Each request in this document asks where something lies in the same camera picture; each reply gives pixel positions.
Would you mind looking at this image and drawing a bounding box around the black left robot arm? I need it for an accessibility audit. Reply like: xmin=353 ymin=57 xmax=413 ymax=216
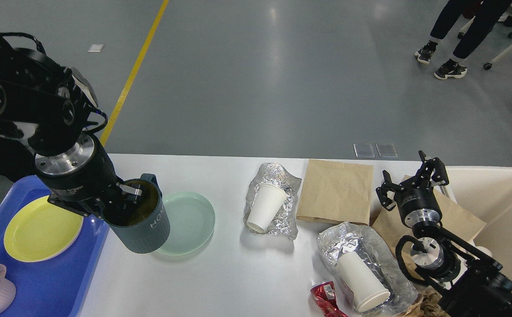
xmin=0 ymin=32 xmax=145 ymax=222

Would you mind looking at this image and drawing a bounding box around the crushed red can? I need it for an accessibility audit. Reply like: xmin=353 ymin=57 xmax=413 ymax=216
xmin=310 ymin=280 xmax=348 ymax=317

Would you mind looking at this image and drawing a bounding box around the person with black sneakers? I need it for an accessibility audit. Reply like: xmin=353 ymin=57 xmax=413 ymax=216
xmin=415 ymin=0 xmax=512 ymax=80

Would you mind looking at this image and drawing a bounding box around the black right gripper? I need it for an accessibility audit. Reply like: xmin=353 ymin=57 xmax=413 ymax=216
xmin=375 ymin=150 xmax=449 ymax=229

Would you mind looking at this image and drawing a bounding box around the transparent floor plate right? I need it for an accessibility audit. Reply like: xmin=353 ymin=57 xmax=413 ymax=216
xmin=375 ymin=143 xmax=398 ymax=158

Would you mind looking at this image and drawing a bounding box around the large brown paper bag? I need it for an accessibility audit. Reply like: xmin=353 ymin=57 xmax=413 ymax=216
xmin=372 ymin=179 xmax=486 ymax=286

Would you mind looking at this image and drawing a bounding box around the yellow plate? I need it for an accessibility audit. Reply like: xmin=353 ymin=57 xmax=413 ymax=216
xmin=4 ymin=196 xmax=84 ymax=263

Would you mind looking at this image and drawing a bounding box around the beige plastic bin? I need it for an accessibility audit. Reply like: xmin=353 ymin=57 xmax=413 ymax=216
xmin=447 ymin=166 xmax=512 ymax=280

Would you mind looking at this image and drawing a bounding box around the transparent floor plate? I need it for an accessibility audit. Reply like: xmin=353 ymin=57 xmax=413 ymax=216
xmin=375 ymin=143 xmax=398 ymax=158
xmin=353 ymin=143 xmax=376 ymax=159

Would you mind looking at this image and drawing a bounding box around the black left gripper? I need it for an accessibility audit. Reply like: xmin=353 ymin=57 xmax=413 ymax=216
xmin=34 ymin=133 xmax=144 ymax=218

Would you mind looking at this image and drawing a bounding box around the blue plastic tray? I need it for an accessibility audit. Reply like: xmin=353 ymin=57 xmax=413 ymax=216
xmin=0 ymin=175 xmax=109 ymax=317

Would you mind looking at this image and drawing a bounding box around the dark teal mug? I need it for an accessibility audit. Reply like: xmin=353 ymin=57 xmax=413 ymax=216
xmin=101 ymin=174 xmax=170 ymax=254

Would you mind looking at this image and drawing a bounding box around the crumpled aluminium foil sheet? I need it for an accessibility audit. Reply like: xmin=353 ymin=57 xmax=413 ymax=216
xmin=243 ymin=162 xmax=302 ymax=240

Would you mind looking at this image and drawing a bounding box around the transparent floor plate left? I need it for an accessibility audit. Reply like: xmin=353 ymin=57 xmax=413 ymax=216
xmin=353 ymin=143 xmax=376 ymax=159

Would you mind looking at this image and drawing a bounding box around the white paper cup on foil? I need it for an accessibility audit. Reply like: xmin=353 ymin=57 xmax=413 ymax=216
xmin=246 ymin=183 xmax=287 ymax=233

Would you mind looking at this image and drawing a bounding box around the crumpled brown paper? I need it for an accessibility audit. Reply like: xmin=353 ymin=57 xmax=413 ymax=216
xmin=395 ymin=286 xmax=450 ymax=317

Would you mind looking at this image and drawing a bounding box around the light green plate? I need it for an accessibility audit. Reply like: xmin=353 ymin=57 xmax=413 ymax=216
xmin=156 ymin=192 xmax=216 ymax=256

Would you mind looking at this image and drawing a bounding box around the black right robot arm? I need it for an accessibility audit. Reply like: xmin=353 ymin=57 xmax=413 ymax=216
xmin=376 ymin=151 xmax=512 ymax=317

